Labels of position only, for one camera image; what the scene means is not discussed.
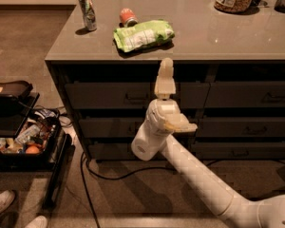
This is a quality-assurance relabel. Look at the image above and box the orange fruit in bin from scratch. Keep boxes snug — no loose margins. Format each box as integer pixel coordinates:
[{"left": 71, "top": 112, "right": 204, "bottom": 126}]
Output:
[{"left": 26, "top": 145, "right": 40, "bottom": 154}]

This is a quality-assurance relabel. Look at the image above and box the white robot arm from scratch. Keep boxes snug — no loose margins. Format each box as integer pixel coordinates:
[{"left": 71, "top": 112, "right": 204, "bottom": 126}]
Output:
[{"left": 131, "top": 58, "right": 285, "bottom": 228}]

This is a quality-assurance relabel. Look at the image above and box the black tray on cart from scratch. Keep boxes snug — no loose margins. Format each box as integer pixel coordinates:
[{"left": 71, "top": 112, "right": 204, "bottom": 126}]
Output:
[{"left": 0, "top": 80, "right": 33, "bottom": 101}]

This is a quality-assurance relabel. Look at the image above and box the tall silver drink can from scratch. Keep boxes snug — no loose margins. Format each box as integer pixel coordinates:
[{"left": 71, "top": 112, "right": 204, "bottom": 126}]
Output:
[{"left": 78, "top": 0, "right": 97, "bottom": 31}]

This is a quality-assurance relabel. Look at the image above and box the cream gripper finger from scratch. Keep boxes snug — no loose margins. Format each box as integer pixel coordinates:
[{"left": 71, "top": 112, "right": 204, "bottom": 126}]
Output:
[
  {"left": 154, "top": 58, "right": 176, "bottom": 99},
  {"left": 164, "top": 121, "right": 198, "bottom": 133}
]

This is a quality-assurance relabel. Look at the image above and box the grey drawer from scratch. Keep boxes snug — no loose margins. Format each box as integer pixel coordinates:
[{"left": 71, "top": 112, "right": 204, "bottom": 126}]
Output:
[
  {"left": 205, "top": 82, "right": 285, "bottom": 108},
  {"left": 65, "top": 83, "right": 209, "bottom": 109},
  {"left": 196, "top": 117, "right": 285, "bottom": 138},
  {"left": 189, "top": 142, "right": 285, "bottom": 160},
  {"left": 85, "top": 143, "right": 137, "bottom": 161},
  {"left": 78, "top": 117, "right": 200, "bottom": 139}
]

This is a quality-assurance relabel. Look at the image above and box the black floor cable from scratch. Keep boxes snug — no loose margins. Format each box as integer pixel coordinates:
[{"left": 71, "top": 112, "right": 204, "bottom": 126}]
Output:
[{"left": 79, "top": 151, "right": 285, "bottom": 228}]

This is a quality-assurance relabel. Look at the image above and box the grey drawer cabinet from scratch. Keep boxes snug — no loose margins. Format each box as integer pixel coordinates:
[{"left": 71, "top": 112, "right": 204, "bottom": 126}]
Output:
[{"left": 46, "top": 0, "right": 285, "bottom": 153}]

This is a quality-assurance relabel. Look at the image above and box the black bin of groceries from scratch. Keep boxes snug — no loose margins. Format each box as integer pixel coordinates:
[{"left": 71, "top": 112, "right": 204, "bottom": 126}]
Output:
[{"left": 0, "top": 108, "right": 61, "bottom": 170}]

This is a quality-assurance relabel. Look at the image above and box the white shoe lower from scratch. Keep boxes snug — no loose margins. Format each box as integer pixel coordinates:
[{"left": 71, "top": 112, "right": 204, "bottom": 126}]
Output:
[{"left": 25, "top": 216, "right": 48, "bottom": 228}]

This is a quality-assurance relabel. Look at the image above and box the orange can lying down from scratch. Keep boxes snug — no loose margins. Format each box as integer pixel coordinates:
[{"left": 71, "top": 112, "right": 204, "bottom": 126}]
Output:
[{"left": 120, "top": 8, "right": 138, "bottom": 28}]

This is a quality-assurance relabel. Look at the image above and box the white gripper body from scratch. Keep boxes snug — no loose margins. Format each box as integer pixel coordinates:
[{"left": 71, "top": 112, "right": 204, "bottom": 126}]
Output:
[{"left": 145, "top": 99, "right": 181, "bottom": 134}]

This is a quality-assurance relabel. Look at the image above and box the green chip bag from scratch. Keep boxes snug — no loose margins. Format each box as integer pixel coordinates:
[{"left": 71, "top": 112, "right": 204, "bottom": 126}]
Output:
[{"left": 113, "top": 20, "right": 175, "bottom": 53}]

